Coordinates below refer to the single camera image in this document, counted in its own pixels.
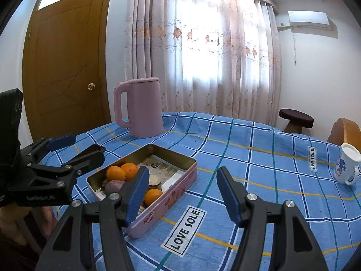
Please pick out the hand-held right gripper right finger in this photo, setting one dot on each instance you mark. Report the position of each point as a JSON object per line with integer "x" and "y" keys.
{"x": 228, "y": 197}

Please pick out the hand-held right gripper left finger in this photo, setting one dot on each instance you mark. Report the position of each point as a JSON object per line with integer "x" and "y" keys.
{"x": 138, "y": 194}

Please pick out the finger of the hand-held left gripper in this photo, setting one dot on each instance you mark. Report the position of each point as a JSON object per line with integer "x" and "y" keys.
{"x": 60, "y": 142}
{"x": 87, "y": 158}

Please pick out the orange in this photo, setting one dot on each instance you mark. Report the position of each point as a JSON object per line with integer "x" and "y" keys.
{"x": 131, "y": 170}
{"x": 153, "y": 197}
{"x": 114, "y": 172}

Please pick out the purple sweet potato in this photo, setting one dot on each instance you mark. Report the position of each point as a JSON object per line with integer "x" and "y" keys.
{"x": 112, "y": 187}

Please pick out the pink rectangular tin box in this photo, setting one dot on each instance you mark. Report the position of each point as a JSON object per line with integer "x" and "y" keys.
{"x": 174, "y": 180}

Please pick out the person's left hand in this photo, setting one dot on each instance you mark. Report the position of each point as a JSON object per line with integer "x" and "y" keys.
{"x": 11, "y": 223}

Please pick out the round pale biscuit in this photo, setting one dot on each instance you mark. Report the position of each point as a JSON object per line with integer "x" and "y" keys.
{"x": 154, "y": 180}

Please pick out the printed paper sheet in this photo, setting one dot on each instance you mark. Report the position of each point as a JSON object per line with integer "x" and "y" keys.
{"x": 166, "y": 169}

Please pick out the blue plaid tablecloth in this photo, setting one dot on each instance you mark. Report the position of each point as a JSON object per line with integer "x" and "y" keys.
{"x": 253, "y": 161}

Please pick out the brass door knob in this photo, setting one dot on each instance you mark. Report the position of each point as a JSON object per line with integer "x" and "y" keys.
{"x": 90, "y": 87}

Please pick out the pink kettle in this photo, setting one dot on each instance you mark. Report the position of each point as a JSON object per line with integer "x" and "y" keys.
{"x": 141, "y": 110}

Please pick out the brown wooden door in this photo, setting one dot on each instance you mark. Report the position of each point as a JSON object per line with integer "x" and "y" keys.
{"x": 70, "y": 62}

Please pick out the dark round stool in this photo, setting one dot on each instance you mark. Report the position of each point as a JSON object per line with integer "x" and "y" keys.
{"x": 296, "y": 118}

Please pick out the white blue floral cup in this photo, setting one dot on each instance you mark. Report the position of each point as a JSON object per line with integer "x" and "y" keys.
{"x": 345, "y": 165}

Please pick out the wooden chair back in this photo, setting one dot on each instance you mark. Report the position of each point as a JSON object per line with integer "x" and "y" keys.
{"x": 344, "y": 132}

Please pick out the sheer floral curtain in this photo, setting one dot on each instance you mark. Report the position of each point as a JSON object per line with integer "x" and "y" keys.
{"x": 211, "y": 48}

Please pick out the white air conditioner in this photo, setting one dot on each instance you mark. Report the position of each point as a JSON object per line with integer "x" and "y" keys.
{"x": 308, "y": 19}

